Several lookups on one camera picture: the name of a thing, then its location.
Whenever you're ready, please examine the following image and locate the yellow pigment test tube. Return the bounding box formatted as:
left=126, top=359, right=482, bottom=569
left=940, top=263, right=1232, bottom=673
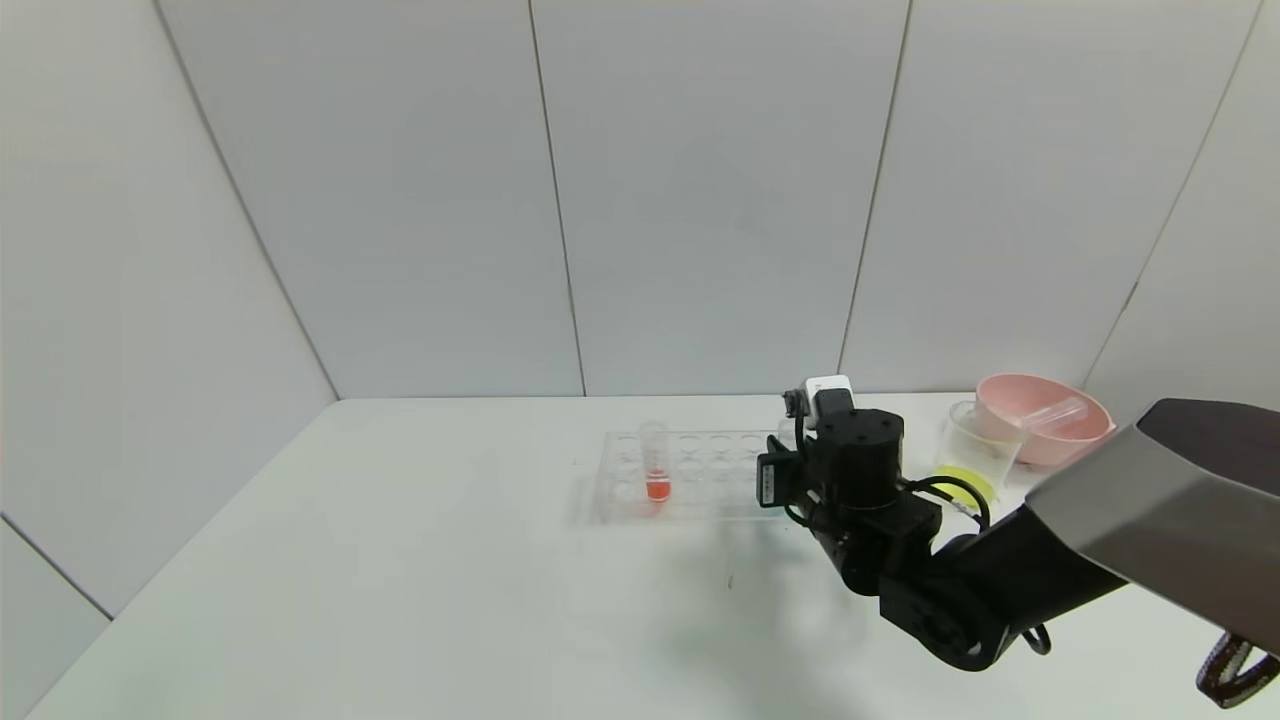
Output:
left=1020, top=397, right=1091, bottom=434

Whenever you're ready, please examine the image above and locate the clear plastic beaker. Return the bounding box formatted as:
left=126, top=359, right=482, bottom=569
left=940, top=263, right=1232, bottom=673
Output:
left=935, top=400, right=1023, bottom=506

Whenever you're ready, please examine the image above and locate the red pigment test tube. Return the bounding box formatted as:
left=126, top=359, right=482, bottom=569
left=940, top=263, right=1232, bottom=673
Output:
left=641, top=421, right=672, bottom=503

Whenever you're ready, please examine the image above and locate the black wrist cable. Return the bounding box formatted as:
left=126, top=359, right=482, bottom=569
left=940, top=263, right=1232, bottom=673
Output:
left=903, top=474, right=992, bottom=533

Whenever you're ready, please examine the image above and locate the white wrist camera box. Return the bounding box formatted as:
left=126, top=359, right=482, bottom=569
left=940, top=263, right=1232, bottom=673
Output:
left=783, top=375, right=857, bottom=423

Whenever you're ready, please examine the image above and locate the pink bowl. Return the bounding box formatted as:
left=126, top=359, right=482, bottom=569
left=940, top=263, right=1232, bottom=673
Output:
left=975, top=373, right=1116, bottom=467

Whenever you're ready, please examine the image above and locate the braided black cable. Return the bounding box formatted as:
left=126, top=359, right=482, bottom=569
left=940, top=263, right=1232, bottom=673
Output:
left=1195, top=632, right=1280, bottom=709

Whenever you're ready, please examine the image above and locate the clear plastic test tube rack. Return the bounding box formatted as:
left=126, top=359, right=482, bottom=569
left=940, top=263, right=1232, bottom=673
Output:
left=597, top=430, right=801, bottom=524

